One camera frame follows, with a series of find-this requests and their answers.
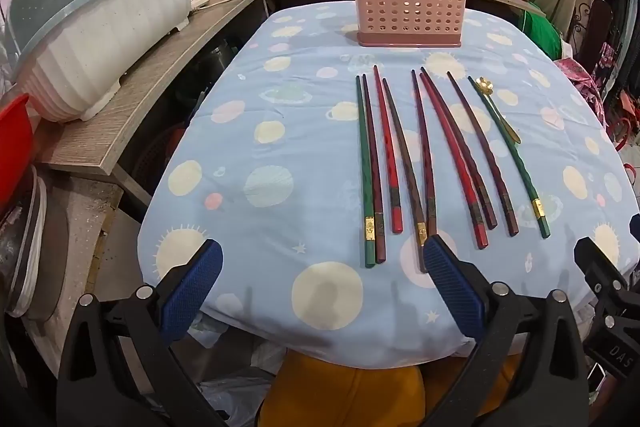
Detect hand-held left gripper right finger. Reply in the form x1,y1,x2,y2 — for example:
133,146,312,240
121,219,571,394
422,234,592,427

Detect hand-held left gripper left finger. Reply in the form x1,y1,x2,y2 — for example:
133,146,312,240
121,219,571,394
56,238,236,427

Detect green chopstick gold band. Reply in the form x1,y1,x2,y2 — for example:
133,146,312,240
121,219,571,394
467,76,551,240
356,76,377,269

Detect dark maroon chopstick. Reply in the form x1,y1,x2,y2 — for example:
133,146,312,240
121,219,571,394
362,73,388,264
420,67,498,230
446,71,520,237

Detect dark red patterned chopstick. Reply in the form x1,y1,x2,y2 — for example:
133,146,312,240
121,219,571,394
410,69,437,238

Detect brown chopstick gold band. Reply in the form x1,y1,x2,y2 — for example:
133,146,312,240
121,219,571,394
382,78,429,273

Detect gold flower spoon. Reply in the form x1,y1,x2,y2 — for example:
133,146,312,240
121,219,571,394
475,77,521,144

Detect pink perforated utensil basket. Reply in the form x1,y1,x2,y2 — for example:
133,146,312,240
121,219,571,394
350,0,468,49

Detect white phone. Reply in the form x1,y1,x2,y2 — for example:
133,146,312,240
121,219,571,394
586,362,607,394

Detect clear plastic bag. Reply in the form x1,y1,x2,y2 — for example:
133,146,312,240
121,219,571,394
197,367,276,427

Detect yellow trousers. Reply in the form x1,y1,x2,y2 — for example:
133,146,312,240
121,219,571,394
257,349,526,427

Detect blue planet print tablecloth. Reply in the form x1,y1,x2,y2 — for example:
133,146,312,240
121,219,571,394
137,0,640,370

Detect pink floral cloth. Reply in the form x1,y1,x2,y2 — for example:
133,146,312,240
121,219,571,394
555,57,608,108

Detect stacked grey basins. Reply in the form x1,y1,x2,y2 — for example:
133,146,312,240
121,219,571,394
0,167,66,323

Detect wooden counter shelf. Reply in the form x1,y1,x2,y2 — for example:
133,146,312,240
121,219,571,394
37,0,548,182

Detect dark metal chair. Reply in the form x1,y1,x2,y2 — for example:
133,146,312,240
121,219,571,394
575,0,613,68

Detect green cloth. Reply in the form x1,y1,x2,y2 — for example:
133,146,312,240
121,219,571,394
517,9,566,60

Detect red plastic basin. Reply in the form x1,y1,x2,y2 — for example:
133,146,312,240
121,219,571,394
0,94,32,212

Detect white ribbed plastic tub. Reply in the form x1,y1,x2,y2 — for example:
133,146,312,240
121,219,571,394
15,0,193,124

